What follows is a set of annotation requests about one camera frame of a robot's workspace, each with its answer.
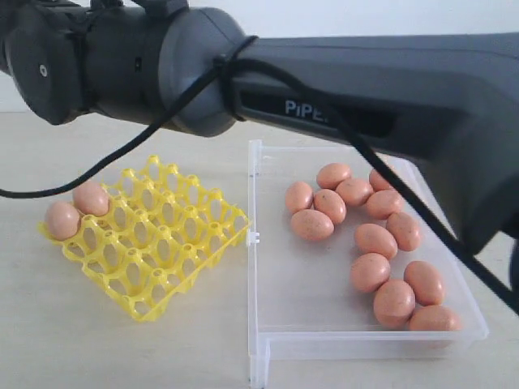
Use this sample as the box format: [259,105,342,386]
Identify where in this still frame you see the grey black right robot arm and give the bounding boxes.
[1,1,518,254]

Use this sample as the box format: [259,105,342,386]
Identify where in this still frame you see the brown speckled egg right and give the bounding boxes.
[386,212,422,252]

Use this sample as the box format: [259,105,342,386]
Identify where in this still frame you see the black cable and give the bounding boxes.
[0,34,519,315]

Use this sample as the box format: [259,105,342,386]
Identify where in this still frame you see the yellow plastic egg tray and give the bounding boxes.
[54,156,249,322]

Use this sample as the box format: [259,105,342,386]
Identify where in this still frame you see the brown speckled egg front-left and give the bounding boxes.
[290,209,335,242]

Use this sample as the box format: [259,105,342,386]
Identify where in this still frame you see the clear plastic box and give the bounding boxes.
[247,140,488,388]

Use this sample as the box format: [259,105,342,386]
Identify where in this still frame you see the brown speckled egg front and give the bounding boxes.
[373,279,416,329]

